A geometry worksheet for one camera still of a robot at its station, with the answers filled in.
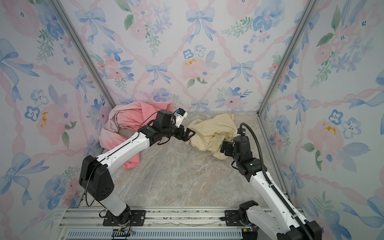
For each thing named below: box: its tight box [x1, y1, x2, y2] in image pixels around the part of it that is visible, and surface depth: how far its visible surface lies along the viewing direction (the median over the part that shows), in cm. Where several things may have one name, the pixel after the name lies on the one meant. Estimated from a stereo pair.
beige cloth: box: [185, 113, 237, 160], surface depth 100 cm
